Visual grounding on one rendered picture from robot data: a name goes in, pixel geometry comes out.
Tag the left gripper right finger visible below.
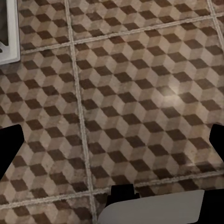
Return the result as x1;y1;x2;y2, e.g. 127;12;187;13
209;124;224;162

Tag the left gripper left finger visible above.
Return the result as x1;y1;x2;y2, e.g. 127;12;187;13
0;124;24;180

